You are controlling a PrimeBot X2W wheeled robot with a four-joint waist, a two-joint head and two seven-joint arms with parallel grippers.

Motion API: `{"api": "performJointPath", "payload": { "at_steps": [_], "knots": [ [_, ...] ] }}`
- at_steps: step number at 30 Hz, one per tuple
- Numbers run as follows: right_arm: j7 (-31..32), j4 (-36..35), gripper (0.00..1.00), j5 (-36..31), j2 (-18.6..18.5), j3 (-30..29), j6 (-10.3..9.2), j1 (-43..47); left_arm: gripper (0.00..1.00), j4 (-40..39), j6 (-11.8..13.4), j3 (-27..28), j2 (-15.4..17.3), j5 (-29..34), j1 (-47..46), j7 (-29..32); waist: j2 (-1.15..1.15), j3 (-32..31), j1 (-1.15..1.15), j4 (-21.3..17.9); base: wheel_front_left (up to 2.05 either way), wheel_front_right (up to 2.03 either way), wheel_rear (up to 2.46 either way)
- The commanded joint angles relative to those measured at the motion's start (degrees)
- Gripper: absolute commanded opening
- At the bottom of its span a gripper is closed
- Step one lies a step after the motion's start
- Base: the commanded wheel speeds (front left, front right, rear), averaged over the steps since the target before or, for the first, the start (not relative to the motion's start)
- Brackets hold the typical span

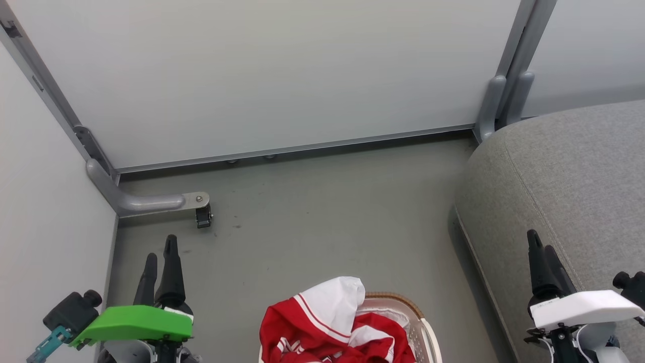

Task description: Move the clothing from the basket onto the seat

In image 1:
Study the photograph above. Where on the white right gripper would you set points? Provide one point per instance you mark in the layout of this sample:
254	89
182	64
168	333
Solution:
584	307

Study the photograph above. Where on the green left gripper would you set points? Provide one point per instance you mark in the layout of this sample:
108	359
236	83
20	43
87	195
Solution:
136	322

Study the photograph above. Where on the red and white striped jersey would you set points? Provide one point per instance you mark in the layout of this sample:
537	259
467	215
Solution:
322	322

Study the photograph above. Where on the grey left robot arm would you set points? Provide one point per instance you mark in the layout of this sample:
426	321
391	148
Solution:
126	353

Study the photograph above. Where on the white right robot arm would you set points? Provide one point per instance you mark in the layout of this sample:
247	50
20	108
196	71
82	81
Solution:
602	343

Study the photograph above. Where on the grey fabric sofa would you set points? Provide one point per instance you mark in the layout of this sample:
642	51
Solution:
569	191

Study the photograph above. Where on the black caster wheel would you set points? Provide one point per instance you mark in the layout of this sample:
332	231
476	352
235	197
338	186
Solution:
203	218

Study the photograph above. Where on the grey partition foot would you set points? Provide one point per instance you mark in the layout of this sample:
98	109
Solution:
146	202

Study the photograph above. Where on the white plastic laundry basket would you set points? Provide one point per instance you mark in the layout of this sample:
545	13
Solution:
418	327

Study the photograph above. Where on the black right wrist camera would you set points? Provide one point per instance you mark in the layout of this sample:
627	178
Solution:
632	287

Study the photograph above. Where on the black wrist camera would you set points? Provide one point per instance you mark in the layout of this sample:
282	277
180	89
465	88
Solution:
632	287
70	312

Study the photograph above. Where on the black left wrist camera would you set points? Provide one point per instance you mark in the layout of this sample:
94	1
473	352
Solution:
70	312

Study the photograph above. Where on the grey partition bottom rail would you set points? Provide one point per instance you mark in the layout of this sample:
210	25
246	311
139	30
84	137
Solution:
302	148

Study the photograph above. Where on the grey double partition post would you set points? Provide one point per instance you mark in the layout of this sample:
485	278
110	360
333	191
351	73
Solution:
511	80

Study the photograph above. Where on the grey partition corner post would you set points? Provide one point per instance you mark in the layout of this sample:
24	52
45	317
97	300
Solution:
45	85

